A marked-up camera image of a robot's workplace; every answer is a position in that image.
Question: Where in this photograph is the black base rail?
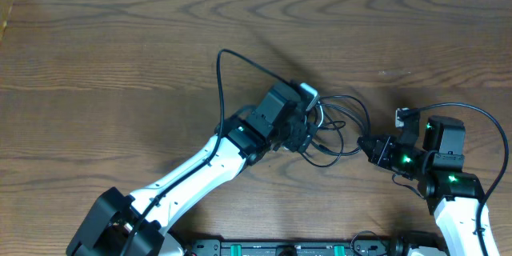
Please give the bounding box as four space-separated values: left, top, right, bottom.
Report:
187 230 447 256

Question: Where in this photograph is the camera black cable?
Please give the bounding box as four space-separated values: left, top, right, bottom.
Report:
399 102 510 256
119 48 297 256

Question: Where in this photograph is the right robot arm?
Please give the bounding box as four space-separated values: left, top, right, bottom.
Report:
358 110 499 255

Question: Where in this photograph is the white cable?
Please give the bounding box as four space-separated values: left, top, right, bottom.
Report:
303 103 325 129

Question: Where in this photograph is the right camera black cable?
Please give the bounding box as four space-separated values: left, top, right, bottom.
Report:
399 102 510 256

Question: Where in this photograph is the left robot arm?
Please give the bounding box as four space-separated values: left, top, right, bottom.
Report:
66 82 319 255

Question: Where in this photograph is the left camera black cable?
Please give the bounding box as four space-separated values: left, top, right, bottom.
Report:
119 48 297 256

